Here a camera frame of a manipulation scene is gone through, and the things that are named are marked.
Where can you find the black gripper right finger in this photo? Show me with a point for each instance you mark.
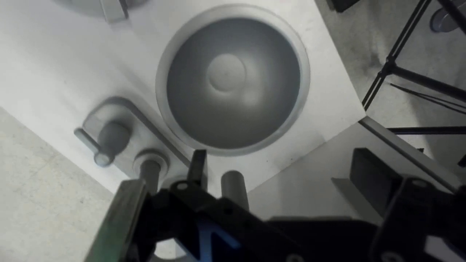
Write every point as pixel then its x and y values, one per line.
pixel 373 177

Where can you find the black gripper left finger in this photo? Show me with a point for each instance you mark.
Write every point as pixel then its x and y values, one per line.
pixel 197 169

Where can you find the grey toy tap nozzle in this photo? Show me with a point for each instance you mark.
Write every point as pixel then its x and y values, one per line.
pixel 114 136

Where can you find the grey toy faucet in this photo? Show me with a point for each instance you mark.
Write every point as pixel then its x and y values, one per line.
pixel 146 123

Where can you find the grey toy sink bowl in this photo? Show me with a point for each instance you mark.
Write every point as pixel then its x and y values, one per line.
pixel 233 81

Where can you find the black tripod stand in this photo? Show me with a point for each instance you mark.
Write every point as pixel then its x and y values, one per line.
pixel 389 65

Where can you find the white toy kitchen countertop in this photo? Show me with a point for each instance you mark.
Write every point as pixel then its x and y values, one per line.
pixel 73 62

